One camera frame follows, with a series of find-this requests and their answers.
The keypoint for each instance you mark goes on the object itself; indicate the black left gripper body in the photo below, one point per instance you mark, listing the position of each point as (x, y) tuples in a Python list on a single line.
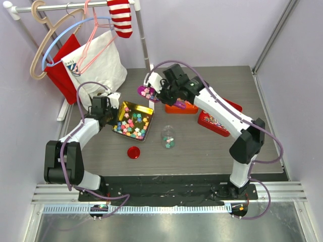
[(111, 114)]

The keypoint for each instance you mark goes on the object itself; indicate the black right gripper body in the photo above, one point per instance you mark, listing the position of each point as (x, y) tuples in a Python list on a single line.
[(167, 95)]

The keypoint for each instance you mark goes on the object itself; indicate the purple plastic scoop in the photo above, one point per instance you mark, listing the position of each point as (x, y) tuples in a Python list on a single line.
[(150, 94)]

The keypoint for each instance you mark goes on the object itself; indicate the orange candy box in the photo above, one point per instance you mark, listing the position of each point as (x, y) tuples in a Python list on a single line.
[(190, 109)]

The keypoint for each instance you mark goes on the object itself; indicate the gold tin of star candies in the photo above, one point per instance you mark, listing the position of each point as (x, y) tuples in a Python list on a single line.
[(133, 121)]

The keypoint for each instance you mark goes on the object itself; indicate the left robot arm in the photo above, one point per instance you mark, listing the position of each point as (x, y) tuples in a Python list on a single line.
[(63, 162)]

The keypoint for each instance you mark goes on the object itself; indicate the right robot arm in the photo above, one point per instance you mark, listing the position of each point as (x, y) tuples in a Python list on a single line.
[(246, 132)]

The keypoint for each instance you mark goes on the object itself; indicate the white clothes rack stand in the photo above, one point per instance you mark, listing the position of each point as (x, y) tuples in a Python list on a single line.
[(14, 12)]

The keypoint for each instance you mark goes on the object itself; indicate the clear plastic jar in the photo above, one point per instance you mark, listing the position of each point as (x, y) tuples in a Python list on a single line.
[(168, 137)]

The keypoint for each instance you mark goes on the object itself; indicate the red lollipop box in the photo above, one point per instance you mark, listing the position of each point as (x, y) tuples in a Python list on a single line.
[(209, 122)]

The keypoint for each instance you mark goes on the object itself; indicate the red jar lid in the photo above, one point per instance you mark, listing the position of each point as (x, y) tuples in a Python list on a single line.
[(133, 152)]

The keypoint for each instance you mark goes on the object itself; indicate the white cloth bag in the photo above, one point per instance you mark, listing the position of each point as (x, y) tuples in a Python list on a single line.
[(107, 70)]

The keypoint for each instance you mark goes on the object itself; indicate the red cloth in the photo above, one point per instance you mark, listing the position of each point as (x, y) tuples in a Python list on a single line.
[(58, 73)]

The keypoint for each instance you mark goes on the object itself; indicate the wooden clothes hanger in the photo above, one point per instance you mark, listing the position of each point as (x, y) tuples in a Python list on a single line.
[(52, 28)]

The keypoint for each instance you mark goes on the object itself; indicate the red white striped sock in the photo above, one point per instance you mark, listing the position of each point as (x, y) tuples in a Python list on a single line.
[(120, 14)]

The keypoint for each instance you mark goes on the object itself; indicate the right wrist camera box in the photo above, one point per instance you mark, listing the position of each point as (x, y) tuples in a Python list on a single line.
[(153, 80)]

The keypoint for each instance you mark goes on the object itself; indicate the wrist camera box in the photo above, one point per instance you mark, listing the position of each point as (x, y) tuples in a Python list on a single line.
[(113, 97), (153, 80)]

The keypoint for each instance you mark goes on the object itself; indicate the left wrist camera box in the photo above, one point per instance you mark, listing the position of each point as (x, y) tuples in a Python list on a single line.
[(113, 97)]

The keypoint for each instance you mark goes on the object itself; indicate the pink wire hanger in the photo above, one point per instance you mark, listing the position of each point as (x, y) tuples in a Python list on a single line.
[(91, 52)]

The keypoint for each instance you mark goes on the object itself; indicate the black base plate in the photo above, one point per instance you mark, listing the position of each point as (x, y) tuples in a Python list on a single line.
[(175, 190)]

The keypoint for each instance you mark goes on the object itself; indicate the aluminium rail frame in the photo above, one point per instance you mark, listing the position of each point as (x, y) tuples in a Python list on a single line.
[(279, 214)]

